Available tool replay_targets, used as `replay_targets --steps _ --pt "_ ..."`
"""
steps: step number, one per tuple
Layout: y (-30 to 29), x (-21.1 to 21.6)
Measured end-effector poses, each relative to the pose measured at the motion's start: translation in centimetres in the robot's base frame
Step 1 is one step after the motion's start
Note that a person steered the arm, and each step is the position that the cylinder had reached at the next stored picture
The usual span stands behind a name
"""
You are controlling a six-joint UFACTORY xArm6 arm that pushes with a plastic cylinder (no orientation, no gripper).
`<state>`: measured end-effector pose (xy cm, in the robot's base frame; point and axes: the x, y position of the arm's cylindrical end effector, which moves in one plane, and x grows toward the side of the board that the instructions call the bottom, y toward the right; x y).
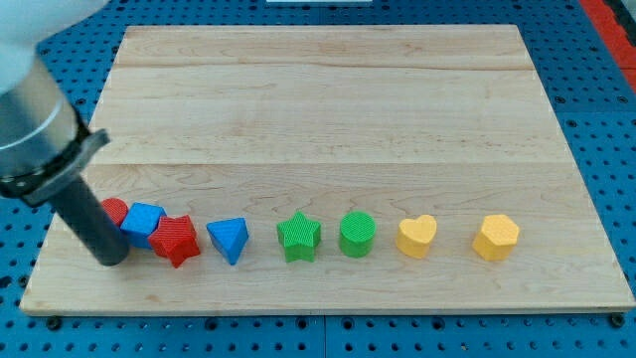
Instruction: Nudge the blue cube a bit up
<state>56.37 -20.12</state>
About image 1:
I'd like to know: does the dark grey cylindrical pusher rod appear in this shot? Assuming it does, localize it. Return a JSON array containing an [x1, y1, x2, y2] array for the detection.
[[49, 177, 129, 267]]

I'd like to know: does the black clamp flange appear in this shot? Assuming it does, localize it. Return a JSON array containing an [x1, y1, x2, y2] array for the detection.
[[1, 119, 110, 207]]

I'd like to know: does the blue cube block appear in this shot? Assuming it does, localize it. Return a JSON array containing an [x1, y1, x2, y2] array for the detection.
[[120, 202, 166, 250]]

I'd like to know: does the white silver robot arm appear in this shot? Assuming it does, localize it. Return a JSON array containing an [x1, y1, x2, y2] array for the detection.
[[1, 0, 129, 267]]

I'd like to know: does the red cylinder block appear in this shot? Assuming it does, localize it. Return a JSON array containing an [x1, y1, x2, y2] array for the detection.
[[101, 197, 129, 227]]

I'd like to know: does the red star block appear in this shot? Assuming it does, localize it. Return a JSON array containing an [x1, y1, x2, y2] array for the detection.
[[148, 215, 201, 269]]

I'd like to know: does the blue triangle block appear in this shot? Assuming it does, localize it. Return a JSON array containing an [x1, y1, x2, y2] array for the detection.
[[206, 218, 249, 266]]

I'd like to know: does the green star block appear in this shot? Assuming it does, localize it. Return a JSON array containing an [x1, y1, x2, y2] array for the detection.
[[276, 211, 321, 263]]

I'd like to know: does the wooden board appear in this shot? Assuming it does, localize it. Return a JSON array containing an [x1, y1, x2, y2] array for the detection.
[[20, 25, 635, 316]]

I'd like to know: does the green cylinder block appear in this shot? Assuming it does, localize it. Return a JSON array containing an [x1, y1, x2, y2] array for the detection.
[[339, 211, 377, 258]]

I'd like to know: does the yellow heart block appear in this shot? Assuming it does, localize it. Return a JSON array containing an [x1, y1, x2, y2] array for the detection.
[[396, 215, 437, 259]]

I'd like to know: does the yellow hexagon block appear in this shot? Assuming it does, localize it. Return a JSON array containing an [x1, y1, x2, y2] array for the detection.
[[472, 214, 521, 262]]

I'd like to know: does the red strip at corner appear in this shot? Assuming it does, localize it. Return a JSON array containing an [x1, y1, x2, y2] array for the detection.
[[579, 0, 635, 90]]

